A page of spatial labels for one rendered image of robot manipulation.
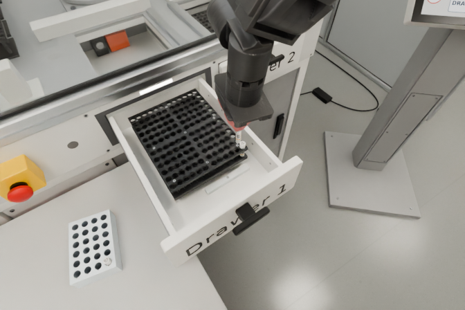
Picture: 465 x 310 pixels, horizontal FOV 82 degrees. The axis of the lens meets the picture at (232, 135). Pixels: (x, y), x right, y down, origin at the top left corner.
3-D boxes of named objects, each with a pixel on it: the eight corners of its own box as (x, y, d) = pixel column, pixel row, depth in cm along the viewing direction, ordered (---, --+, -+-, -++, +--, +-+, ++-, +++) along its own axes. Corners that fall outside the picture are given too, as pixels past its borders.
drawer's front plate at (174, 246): (293, 187, 59) (304, 160, 51) (176, 268, 49) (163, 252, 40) (288, 181, 60) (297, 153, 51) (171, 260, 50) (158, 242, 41)
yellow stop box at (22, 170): (48, 187, 57) (28, 170, 51) (11, 206, 54) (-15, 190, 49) (43, 170, 59) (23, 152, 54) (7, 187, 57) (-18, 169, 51)
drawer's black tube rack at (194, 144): (246, 164, 61) (248, 147, 56) (177, 205, 55) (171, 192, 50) (197, 106, 72) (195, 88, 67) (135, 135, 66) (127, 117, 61)
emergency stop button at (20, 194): (38, 196, 54) (26, 187, 51) (16, 207, 52) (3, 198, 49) (35, 185, 55) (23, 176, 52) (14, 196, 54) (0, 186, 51)
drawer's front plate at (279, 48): (298, 62, 86) (306, 31, 78) (223, 98, 76) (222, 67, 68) (295, 59, 87) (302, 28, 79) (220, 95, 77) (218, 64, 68)
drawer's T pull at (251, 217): (270, 212, 47) (270, 210, 46) (235, 237, 45) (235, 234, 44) (257, 197, 49) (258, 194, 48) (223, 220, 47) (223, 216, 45)
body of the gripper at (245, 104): (234, 131, 41) (239, 99, 34) (213, 82, 46) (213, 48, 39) (272, 120, 42) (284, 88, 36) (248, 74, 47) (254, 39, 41)
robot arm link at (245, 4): (269, -18, 26) (322, 7, 31) (228, -71, 31) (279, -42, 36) (214, 73, 34) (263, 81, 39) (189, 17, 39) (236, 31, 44)
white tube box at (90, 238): (122, 270, 54) (116, 266, 51) (78, 288, 52) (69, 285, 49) (115, 215, 61) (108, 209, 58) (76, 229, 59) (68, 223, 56)
